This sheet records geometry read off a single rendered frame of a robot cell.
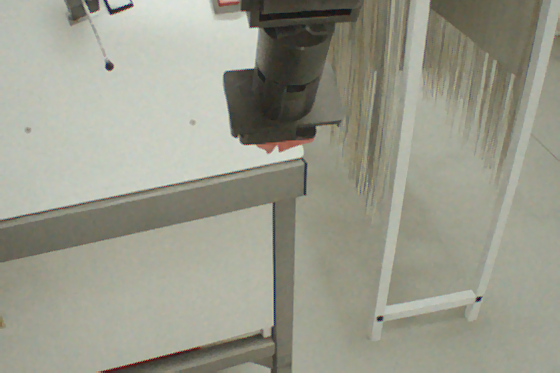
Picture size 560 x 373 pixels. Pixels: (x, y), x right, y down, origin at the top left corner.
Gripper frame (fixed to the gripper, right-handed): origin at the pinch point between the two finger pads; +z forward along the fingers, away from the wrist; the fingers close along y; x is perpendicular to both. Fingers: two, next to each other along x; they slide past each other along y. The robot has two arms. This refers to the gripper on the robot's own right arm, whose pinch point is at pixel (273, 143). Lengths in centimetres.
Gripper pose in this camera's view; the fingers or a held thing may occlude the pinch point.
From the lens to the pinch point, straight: 60.4
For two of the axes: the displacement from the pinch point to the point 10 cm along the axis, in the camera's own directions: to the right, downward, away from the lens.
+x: 1.8, 8.8, -4.3
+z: -1.0, 4.5, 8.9
